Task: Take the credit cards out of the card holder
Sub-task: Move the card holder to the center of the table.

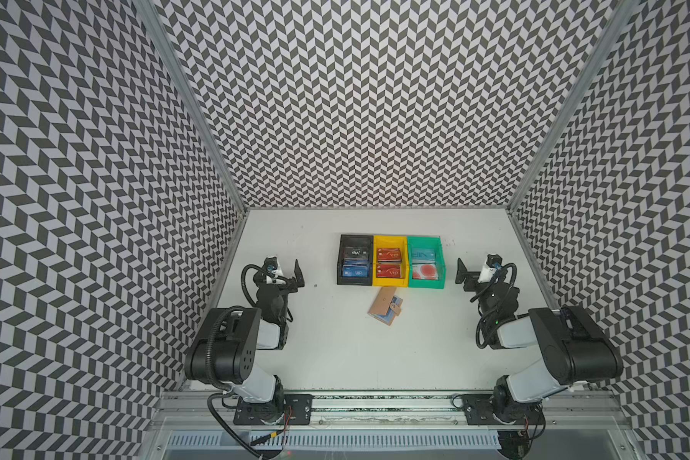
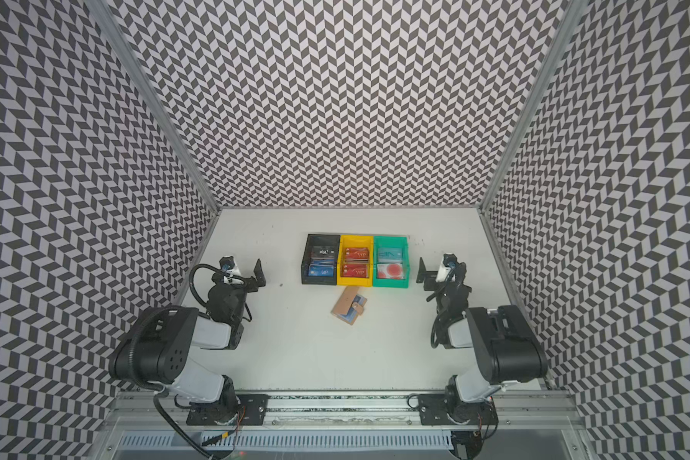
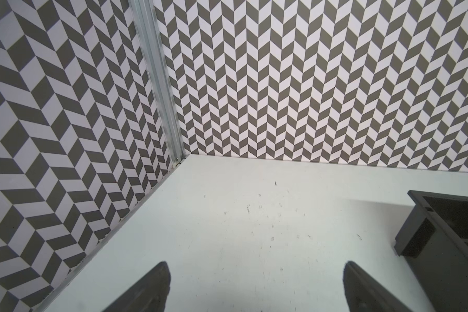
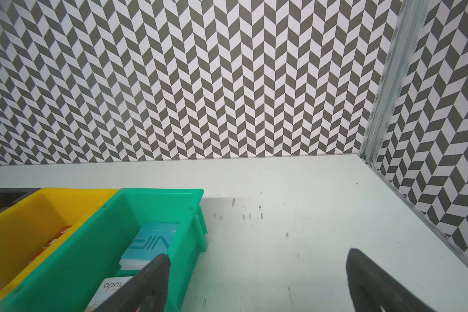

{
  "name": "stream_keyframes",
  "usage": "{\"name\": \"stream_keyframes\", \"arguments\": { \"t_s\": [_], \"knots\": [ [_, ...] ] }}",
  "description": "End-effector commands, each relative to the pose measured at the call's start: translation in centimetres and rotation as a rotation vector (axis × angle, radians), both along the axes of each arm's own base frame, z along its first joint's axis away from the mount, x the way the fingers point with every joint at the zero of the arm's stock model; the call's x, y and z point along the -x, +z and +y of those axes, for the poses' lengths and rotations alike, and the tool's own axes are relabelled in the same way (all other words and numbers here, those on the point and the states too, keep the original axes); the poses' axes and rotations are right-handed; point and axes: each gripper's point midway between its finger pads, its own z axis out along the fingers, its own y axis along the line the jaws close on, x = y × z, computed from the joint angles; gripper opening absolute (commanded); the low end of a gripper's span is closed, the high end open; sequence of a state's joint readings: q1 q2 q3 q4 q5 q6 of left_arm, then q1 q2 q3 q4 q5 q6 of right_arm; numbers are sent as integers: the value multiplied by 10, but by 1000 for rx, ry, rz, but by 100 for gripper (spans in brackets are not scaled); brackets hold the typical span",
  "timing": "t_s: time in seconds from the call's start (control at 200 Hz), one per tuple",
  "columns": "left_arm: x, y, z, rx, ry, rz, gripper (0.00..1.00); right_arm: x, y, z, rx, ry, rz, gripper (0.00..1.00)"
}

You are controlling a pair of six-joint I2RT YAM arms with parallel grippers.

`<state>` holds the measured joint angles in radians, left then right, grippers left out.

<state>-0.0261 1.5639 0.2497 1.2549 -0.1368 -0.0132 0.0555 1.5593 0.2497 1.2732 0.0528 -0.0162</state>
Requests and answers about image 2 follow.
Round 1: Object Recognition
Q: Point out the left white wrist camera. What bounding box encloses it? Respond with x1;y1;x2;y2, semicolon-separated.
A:
220;256;242;284

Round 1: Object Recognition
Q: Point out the black storage bin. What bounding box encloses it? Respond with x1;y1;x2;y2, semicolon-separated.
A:
301;234;340;286

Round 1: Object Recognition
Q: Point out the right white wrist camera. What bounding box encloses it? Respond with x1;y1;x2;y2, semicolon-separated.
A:
435;253;458;283

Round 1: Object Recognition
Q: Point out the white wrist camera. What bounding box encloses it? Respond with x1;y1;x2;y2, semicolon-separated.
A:
435;253;458;283
220;256;242;284

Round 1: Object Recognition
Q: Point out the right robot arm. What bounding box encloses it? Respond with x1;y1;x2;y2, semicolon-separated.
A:
416;254;548;429

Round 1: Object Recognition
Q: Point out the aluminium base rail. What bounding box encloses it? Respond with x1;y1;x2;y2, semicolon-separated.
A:
100;390;588;432

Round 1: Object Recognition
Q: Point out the card in green bin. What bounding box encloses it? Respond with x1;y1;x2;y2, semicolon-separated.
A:
377;247;404;280

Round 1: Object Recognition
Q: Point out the blue VIP card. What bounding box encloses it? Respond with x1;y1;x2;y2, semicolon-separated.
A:
343;294;367;324

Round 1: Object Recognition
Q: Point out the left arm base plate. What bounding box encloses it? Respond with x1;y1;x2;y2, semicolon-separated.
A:
186;393;269;427

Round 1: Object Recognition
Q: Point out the yellow storage bin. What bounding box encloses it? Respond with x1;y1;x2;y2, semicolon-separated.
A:
335;235;375;287

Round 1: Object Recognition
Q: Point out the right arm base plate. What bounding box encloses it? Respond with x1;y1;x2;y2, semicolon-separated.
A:
416;393;498;427

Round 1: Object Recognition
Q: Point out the tan leather card holder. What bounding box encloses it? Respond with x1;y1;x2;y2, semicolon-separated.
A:
331;286;367;325

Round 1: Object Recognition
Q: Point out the green storage bin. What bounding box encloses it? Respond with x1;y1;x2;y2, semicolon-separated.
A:
373;236;410;289

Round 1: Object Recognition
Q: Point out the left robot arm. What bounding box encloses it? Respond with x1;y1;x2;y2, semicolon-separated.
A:
109;256;266;426

